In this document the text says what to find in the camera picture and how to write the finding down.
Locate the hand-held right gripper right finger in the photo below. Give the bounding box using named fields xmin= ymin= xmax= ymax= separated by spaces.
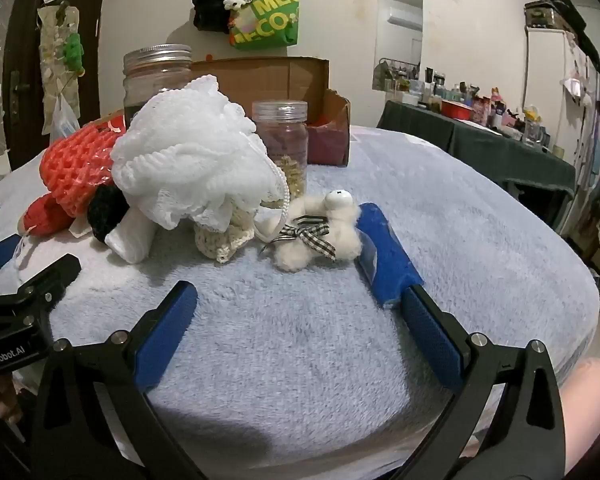
xmin=395 ymin=285 xmax=568 ymax=480

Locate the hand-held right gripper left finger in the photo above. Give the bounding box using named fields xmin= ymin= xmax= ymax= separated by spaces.
xmin=30 ymin=280 xmax=216 ymax=480

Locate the red knitted yarn piece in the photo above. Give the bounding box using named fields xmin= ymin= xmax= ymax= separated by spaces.
xmin=17 ymin=192 xmax=76 ymax=237

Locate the black pompom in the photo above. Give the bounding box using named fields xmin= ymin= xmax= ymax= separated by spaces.
xmin=87 ymin=185 xmax=131 ymax=246

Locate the orange foam net sleeve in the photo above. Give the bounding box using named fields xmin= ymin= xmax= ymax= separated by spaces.
xmin=39 ymin=121 xmax=128 ymax=218

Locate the cream crochet piece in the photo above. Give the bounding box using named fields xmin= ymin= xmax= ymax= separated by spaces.
xmin=192 ymin=205 xmax=258 ymax=263

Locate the small white teddy bear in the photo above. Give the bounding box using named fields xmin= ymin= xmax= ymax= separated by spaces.
xmin=262 ymin=188 xmax=363 ymax=273

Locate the white mesh bath pouf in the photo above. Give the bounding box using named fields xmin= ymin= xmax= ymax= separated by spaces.
xmin=111 ymin=74 xmax=287 ymax=233

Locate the cardboard box red inside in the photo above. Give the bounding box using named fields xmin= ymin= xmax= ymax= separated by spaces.
xmin=97 ymin=56 xmax=352 ymax=167

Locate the person's left hand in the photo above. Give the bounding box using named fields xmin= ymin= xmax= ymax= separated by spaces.
xmin=0 ymin=372 xmax=25 ymax=426

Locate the clear plastic bag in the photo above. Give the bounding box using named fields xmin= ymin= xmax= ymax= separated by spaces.
xmin=50 ymin=95 xmax=81 ymax=141

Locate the pink cloth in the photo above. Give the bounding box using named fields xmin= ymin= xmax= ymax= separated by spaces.
xmin=550 ymin=357 xmax=600 ymax=461

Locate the dark brown door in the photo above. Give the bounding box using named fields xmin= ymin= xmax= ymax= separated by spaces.
xmin=2 ymin=0 xmax=113 ymax=156

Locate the table with dark green cloth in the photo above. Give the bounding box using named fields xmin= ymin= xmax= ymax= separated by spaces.
xmin=377 ymin=100 xmax=577 ymax=211

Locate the pale hanging organizer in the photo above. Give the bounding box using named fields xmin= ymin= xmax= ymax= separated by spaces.
xmin=37 ymin=2 xmax=86 ymax=136

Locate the green plush toy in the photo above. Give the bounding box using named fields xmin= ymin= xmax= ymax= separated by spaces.
xmin=62 ymin=32 xmax=86 ymax=77

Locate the large glass jar metal lid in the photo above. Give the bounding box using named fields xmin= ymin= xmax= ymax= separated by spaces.
xmin=123 ymin=44 xmax=193 ymax=131

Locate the small clear plastic jar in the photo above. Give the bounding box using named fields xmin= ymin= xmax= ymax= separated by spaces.
xmin=251 ymin=100 xmax=309 ymax=201

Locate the red bowl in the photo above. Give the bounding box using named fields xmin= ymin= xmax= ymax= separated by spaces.
xmin=441 ymin=100 xmax=473 ymax=121

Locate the group of bottles and cosmetics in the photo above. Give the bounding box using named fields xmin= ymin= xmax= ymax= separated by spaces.
xmin=380 ymin=60 xmax=566 ymax=156

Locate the white refrigerator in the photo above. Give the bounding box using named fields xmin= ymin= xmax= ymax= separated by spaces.
xmin=522 ymin=27 xmax=600 ymax=196

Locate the green tote bag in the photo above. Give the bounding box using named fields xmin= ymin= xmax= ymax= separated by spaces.
xmin=228 ymin=0 xmax=301 ymax=52

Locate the dark storage bag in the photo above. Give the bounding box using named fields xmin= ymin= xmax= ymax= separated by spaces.
xmin=525 ymin=0 xmax=600 ymax=61

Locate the wall mirror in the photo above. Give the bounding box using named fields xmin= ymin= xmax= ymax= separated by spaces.
xmin=374 ymin=0 xmax=424 ymax=93

